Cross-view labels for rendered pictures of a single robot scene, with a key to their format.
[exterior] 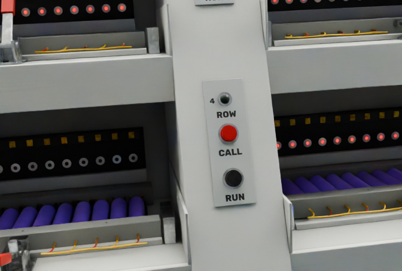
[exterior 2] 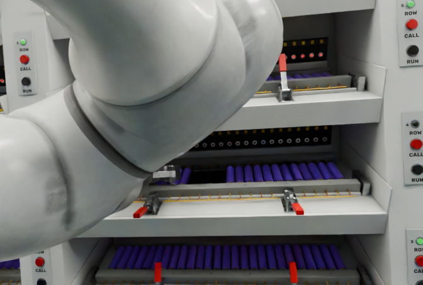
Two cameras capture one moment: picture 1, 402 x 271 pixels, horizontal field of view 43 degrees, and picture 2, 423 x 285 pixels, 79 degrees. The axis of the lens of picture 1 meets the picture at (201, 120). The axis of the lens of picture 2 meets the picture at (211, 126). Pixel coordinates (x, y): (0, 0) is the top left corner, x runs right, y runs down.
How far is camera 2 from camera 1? 0.24 m
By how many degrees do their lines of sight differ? 17
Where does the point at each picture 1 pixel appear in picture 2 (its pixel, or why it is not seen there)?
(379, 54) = not seen: outside the picture
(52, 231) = (303, 185)
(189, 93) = (393, 119)
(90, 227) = (322, 184)
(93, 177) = (302, 148)
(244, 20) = not seen: outside the picture
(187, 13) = (394, 72)
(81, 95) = (327, 119)
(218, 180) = (407, 170)
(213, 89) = (408, 117)
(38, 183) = (274, 150)
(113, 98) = (344, 120)
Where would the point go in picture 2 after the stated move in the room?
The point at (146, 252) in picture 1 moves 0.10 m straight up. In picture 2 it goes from (355, 201) to (352, 147)
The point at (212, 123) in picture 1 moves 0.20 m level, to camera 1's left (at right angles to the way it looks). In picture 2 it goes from (406, 138) to (283, 142)
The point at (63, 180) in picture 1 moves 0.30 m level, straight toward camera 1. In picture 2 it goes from (287, 149) to (367, 175)
